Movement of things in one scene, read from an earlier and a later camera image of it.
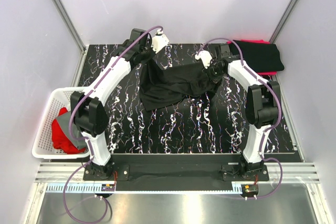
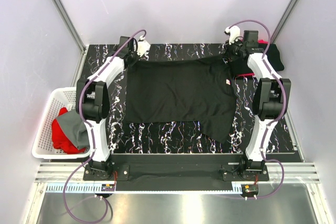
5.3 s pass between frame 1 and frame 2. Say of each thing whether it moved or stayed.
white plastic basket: stayed
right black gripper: moved
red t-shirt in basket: stayed
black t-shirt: moved
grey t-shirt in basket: stayed
